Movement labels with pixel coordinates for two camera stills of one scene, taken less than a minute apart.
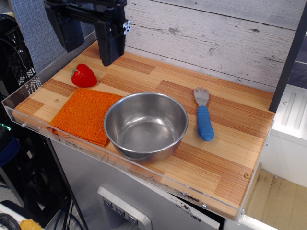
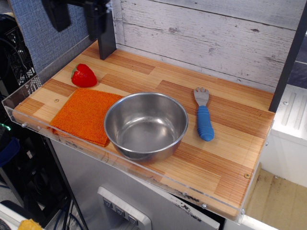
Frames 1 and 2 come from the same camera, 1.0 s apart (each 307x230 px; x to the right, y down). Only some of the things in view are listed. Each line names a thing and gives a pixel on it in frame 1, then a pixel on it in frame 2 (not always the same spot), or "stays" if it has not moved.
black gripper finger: (112, 43) → (96, 13)
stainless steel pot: (146, 127) stays
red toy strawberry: (82, 75) stays
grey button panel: (121, 206) stays
